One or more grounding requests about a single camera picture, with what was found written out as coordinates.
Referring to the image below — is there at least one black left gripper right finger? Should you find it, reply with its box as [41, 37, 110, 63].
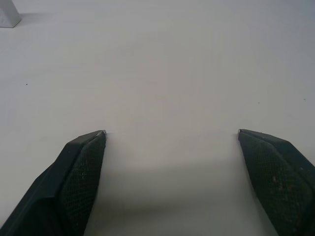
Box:
[237, 128, 315, 236]

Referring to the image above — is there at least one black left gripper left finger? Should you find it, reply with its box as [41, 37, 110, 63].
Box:
[0, 130, 108, 236]

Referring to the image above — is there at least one white block stand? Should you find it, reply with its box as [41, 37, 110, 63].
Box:
[0, 0, 23, 29]

